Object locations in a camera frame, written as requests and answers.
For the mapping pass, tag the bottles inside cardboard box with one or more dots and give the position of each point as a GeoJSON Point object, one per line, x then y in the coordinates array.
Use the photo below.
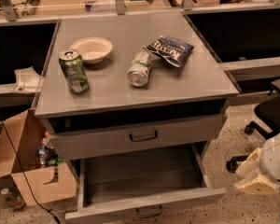
{"type": "Point", "coordinates": [47, 156]}

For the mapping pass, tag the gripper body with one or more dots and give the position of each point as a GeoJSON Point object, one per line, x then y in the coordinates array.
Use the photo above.
{"type": "Point", "coordinates": [276, 160]}

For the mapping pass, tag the black office chair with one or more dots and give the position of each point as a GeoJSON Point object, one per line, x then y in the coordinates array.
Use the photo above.
{"type": "Point", "coordinates": [269, 113]}

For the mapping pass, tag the lying white green can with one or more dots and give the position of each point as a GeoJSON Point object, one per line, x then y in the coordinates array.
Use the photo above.
{"type": "Point", "coordinates": [138, 74]}

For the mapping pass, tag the white paper bowl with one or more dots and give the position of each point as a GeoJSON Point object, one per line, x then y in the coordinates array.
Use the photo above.
{"type": "Point", "coordinates": [93, 49]}

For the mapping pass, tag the plastic bottle on floor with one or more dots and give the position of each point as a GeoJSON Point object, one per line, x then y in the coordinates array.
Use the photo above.
{"type": "Point", "coordinates": [13, 198]}

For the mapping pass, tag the blue chip bag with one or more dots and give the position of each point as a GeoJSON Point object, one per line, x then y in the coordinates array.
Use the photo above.
{"type": "Point", "coordinates": [173, 50]}

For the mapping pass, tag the grey drawer cabinet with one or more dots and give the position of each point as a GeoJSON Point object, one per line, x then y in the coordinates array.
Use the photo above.
{"type": "Point", "coordinates": [198, 88]}

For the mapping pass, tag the coiled device on desk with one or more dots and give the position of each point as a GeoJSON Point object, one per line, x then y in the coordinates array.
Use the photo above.
{"type": "Point", "coordinates": [30, 7]}

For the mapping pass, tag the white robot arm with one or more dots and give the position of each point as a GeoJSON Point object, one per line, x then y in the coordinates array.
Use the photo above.
{"type": "Point", "coordinates": [270, 159]}

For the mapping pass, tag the white bracket on shelf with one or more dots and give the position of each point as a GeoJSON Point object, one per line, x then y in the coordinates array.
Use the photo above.
{"type": "Point", "coordinates": [28, 80]}

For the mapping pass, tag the grey drawer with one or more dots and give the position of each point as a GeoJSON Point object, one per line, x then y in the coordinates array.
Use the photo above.
{"type": "Point", "coordinates": [142, 184]}
{"type": "Point", "coordinates": [134, 137]}

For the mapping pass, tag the upright green soda can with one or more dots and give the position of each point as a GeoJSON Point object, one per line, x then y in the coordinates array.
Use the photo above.
{"type": "Point", "coordinates": [71, 63]}

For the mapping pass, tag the grey top drawer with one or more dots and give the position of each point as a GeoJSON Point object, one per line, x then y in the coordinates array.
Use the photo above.
{"type": "Point", "coordinates": [134, 137]}

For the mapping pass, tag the brown cardboard box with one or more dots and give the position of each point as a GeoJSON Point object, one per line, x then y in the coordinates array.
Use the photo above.
{"type": "Point", "coordinates": [19, 143]}

